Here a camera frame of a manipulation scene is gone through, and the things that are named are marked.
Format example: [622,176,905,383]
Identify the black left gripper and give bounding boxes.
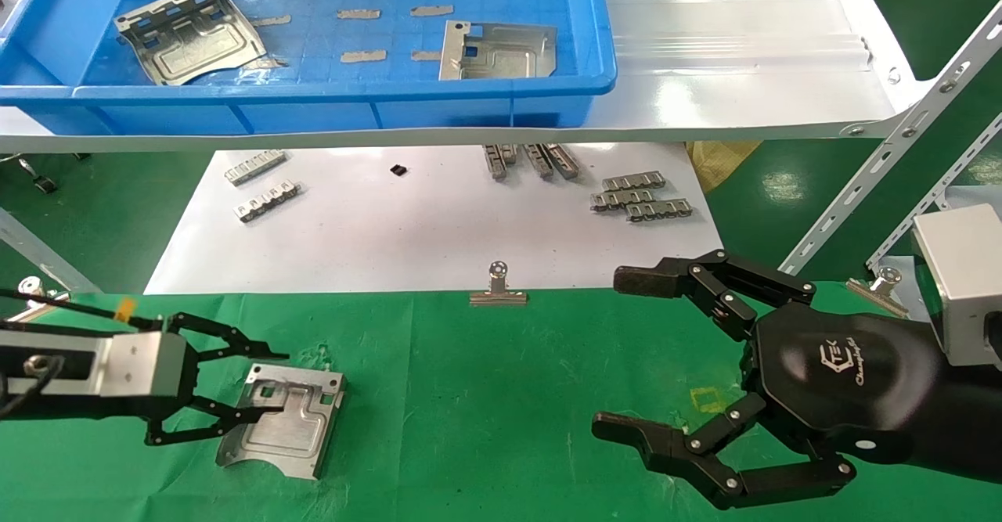
[0,312,290,448]

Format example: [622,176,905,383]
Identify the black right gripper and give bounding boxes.
[591,250,1002,510]

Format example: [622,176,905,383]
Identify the stamped metal plate part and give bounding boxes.
[115,0,268,87]
[216,362,348,482]
[438,20,558,82]

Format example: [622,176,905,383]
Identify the yellow woven sack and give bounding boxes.
[687,141,762,194]

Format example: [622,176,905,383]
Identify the green table cloth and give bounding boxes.
[0,287,1002,522]

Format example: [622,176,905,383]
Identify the blue plastic bin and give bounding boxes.
[0,0,618,138]

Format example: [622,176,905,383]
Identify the white metal shelf rack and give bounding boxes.
[0,0,1002,297]

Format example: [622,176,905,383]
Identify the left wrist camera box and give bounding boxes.
[92,333,189,399]

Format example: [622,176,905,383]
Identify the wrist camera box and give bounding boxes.
[912,203,1002,368]
[92,333,189,399]

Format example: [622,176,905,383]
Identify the black cable with yellow tag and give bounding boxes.
[0,288,167,332]

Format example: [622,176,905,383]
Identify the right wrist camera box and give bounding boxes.
[912,203,1002,368]

